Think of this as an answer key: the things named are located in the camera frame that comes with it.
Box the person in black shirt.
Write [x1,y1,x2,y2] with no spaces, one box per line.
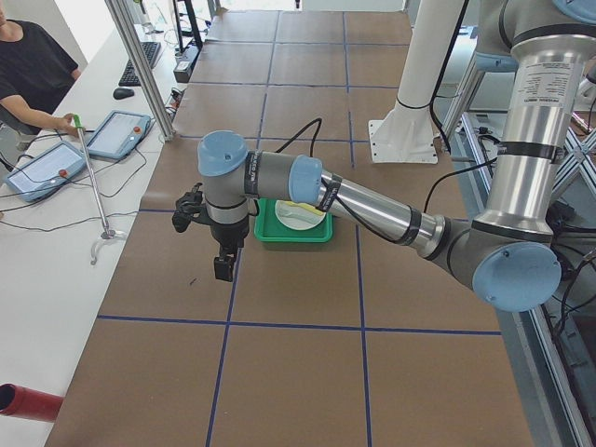
[1,15,81,135]

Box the black power strip box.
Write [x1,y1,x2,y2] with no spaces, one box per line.
[173,44,199,84]

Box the red cylinder tube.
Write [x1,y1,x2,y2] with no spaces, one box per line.
[1,384,63,423]

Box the left blue teach pendant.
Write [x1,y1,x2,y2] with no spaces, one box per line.
[5,142,86,202]

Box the white round plate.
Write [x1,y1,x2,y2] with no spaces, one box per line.
[274,200,326,231]

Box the black keyboard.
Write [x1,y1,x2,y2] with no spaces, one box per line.
[117,41,162,88]

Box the white plastic spoon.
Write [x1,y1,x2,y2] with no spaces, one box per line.
[276,209,319,224]

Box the brown paper table cover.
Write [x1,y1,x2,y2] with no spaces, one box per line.
[47,11,533,446]

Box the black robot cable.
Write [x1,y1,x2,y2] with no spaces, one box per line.
[274,117,324,154]

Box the silver reacher grabber stick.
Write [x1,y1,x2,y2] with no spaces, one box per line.
[73,115,129,265]

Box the green plastic tray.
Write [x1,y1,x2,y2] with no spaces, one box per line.
[253,198,333,243]

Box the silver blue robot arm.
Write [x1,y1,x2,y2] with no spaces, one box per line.
[197,1,595,312]

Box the blue teach pendant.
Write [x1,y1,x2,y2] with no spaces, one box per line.
[87,110,152,160]
[5,142,86,202]

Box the yellow plastic spoon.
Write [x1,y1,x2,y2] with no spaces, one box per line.
[278,201,325,216]

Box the person's hand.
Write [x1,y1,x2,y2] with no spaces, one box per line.
[50,114,77,136]

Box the black computer mouse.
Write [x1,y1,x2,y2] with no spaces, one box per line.
[113,87,135,101]

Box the right blue teach pendant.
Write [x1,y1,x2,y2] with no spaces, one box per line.
[87,110,152,160]

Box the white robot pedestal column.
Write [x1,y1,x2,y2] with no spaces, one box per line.
[369,0,467,164]

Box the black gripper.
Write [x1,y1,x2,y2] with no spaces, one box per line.
[210,222,247,282]

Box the aluminium frame post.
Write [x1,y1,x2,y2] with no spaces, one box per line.
[105,0,175,142]

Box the aluminium frame rail structure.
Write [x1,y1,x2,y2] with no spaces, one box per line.
[441,46,596,447]

